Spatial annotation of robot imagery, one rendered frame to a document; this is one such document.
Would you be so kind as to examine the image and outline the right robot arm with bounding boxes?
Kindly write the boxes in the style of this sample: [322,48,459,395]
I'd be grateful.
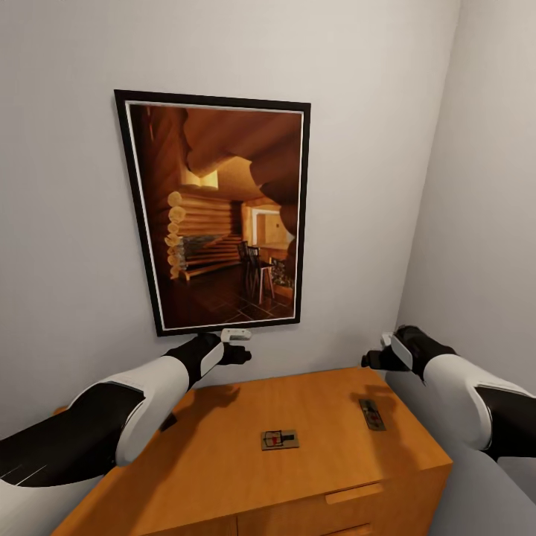
[361,326,536,505]

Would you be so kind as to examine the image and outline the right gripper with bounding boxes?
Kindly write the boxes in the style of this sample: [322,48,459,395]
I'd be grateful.
[361,348,409,371]

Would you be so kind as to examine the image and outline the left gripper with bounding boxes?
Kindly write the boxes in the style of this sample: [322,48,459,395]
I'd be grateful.
[220,343,252,366]

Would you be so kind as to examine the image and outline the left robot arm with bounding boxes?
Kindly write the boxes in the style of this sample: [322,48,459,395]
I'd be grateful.
[0,328,252,536]

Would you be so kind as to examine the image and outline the mousetrap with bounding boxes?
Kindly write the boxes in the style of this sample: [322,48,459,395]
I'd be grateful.
[159,412,176,431]
[261,430,299,451]
[360,399,386,431]

